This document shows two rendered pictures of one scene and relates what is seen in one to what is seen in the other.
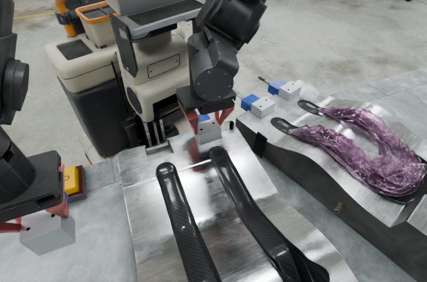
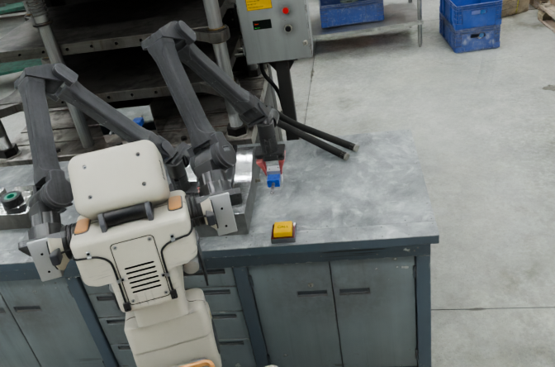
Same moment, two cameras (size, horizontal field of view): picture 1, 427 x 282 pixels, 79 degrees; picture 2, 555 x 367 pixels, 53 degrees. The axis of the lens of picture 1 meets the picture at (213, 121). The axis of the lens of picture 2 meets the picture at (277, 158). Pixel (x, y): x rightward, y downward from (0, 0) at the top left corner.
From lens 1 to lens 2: 202 cm
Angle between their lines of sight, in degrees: 100
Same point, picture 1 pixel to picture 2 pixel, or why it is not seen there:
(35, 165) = (261, 152)
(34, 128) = not seen: outside the picture
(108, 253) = (268, 206)
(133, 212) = (246, 190)
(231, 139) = not seen: hidden behind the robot
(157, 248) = (242, 179)
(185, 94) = (192, 187)
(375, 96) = not seen: hidden behind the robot
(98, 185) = (266, 233)
